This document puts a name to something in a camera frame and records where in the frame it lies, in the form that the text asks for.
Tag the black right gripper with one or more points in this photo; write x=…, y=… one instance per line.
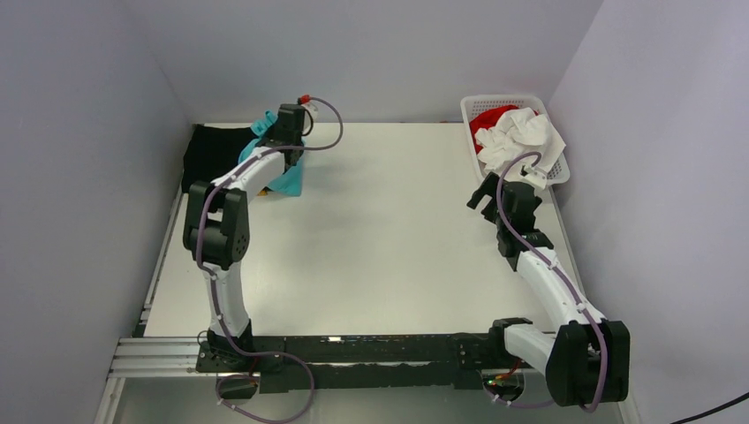
x=487, y=189

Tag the turquoise t shirt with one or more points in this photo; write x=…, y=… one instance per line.
x=288, y=183

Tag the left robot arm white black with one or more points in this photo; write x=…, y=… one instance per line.
x=217, y=234

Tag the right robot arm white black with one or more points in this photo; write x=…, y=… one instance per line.
x=586, y=360

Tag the white plastic laundry basket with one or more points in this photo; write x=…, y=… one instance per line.
x=473, y=105

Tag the white t shirt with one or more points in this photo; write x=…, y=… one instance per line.
x=518, y=132

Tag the red t shirt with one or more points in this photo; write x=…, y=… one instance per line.
x=486, y=120

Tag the folded black t shirt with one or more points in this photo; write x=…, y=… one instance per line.
x=212, y=152

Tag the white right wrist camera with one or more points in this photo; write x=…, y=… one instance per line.
x=534, y=177

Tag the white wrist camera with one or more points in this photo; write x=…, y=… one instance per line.
x=306, y=101
x=534, y=177

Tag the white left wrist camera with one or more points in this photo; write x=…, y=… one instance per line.
x=306, y=101

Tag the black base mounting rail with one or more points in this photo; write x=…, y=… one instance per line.
x=279, y=364

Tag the aluminium table frame rail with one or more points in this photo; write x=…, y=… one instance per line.
x=147, y=357

